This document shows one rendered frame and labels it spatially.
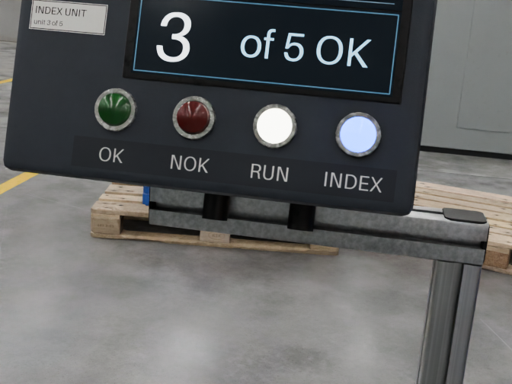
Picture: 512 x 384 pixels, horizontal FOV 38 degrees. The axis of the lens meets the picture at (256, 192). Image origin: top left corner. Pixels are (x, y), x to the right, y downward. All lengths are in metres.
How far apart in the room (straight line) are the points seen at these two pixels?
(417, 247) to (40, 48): 0.28
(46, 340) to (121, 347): 0.26
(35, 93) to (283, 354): 2.20
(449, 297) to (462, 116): 5.94
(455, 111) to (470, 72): 0.34
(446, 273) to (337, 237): 0.08
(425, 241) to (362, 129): 0.12
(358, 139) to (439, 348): 0.18
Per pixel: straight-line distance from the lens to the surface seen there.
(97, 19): 0.49
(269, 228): 0.53
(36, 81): 0.50
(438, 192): 4.51
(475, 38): 6.41
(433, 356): 0.56
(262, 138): 0.45
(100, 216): 3.64
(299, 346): 2.70
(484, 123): 6.49
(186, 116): 0.45
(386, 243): 0.52
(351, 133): 0.44
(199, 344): 2.66
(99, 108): 0.47
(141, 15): 0.48
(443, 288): 0.54
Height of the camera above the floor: 1.19
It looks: 15 degrees down
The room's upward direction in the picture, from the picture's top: 4 degrees clockwise
